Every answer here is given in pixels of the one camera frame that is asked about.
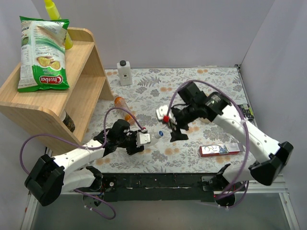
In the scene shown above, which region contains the clear bottle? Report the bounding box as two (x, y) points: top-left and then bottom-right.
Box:
(144, 131), (162, 149)

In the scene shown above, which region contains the orange soda bottle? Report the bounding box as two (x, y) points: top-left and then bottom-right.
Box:
(113, 94), (135, 125)

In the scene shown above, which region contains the blue white bottle cap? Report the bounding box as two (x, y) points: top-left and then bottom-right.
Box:
(158, 131), (164, 137)

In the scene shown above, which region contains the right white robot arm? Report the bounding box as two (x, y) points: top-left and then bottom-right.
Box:
(158, 80), (294, 191)

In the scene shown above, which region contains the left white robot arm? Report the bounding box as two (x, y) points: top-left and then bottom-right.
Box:
(24, 119), (151, 206)

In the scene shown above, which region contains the cream lotion pump bottle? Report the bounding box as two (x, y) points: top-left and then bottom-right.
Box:
(200, 118), (210, 123)

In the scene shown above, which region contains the white square bottle black cap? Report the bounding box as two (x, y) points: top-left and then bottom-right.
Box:
(117, 60), (133, 86)

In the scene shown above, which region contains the yellow spray bottle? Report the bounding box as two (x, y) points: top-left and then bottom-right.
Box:
(44, 0), (73, 50)

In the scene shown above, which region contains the floral table mat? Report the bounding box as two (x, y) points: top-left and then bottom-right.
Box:
(93, 67), (248, 173)

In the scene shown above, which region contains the red white toothpaste box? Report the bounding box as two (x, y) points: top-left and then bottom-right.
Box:
(199, 143), (244, 157)

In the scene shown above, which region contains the black green box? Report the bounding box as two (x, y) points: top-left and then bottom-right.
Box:
(238, 103), (255, 121)

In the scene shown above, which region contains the dark jar under shelf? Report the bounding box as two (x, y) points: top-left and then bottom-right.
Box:
(59, 110), (75, 132)

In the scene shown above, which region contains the wooden shelf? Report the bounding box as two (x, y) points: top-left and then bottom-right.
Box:
(0, 27), (113, 155)

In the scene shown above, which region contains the green chips bag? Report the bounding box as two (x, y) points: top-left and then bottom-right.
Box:
(17, 16), (70, 92)

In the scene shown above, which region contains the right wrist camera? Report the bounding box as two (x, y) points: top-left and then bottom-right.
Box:
(156, 105), (176, 123)

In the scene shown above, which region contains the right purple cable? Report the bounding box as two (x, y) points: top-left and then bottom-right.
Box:
(165, 80), (251, 209)

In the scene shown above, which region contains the purple cable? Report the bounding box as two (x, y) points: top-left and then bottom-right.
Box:
(19, 107), (148, 220)
(165, 80), (251, 209)

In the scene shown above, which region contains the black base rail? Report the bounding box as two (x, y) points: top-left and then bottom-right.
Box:
(92, 172), (226, 202)

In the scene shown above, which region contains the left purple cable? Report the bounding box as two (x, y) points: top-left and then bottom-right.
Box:
(19, 107), (148, 220)

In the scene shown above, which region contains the aluminium frame rail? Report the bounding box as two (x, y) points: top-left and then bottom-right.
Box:
(232, 176), (300, 230)

